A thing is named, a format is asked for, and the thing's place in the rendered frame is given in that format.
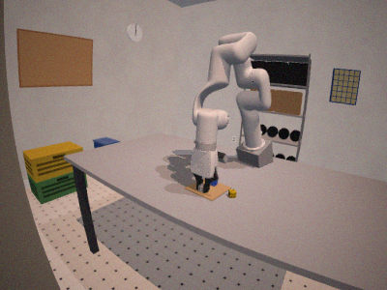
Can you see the orange mat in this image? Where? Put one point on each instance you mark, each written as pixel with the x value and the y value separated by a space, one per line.
pixel 212 194

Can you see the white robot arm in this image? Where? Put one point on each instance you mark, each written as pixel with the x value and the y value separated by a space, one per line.
pixel 233 50

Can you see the yellow die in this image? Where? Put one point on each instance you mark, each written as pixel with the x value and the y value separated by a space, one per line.
pixel 232 193

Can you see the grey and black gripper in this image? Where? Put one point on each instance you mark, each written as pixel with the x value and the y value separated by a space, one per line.
pixel 203 164

